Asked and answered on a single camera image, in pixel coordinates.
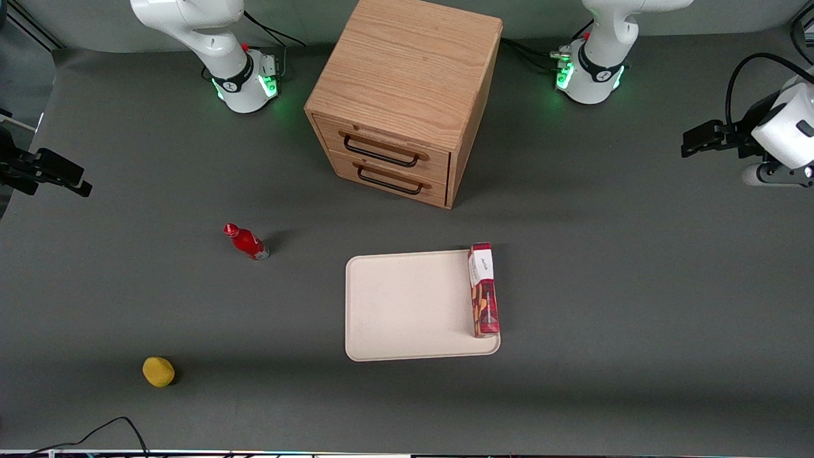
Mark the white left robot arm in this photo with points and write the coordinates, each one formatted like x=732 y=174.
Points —
x=598 y=76

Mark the wooden two-drawer cabinet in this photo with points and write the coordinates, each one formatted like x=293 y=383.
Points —
x=407 y=70

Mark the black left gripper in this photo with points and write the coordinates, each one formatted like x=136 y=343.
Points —
x=741 y=135

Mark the yellow lemon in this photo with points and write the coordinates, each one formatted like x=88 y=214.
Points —
x=158 y=372

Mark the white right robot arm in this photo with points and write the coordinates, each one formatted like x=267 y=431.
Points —
x=191 y=19

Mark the dark metal frame rail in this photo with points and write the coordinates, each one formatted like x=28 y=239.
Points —
x=32 y=25

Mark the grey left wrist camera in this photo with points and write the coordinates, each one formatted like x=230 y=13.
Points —
x=772 y=175

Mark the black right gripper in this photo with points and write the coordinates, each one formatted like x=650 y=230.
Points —
x=19 y=166

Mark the beige rectangular tray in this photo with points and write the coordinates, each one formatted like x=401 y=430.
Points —
x=407 y=305

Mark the red cookie box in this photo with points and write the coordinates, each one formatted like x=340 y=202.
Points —
x=484 y=299

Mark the red soda bottle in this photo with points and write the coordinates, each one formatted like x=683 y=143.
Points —
x=248 y=243

